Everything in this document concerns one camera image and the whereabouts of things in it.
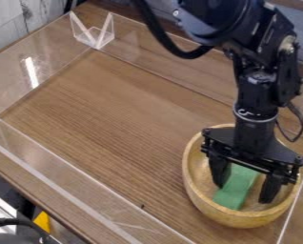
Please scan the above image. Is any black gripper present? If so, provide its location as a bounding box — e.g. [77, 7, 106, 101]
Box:
[202, 119, 303, 204]

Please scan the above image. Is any green rectangular block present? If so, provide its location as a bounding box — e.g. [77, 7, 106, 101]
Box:
[213, 165, 261, 211]

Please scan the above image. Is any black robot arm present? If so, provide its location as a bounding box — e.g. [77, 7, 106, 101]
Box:
[133, 0, 303, 204]

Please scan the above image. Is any brown wooden bowl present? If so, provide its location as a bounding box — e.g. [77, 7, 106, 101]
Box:
[182, 132, 301, 229]

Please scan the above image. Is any yellow label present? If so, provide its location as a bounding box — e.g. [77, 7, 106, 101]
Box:
[34, 212, 51, 233]

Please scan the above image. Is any clear acrylic tray wall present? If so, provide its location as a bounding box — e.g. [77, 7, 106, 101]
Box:
[0, 3, 303, 244]

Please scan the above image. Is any clear acrylic corner bracket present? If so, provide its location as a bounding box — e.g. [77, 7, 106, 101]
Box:
[70, 12, 115, 51]

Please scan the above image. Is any black cable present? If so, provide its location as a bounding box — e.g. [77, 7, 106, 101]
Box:
[0, 217, 50, 244]

